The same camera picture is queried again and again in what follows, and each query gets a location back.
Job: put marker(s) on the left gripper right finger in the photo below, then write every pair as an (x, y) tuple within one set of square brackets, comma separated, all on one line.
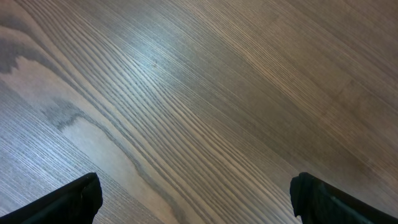
[(316, 201)]

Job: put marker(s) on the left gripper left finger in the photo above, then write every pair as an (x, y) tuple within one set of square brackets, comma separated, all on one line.
[(76, 202)]

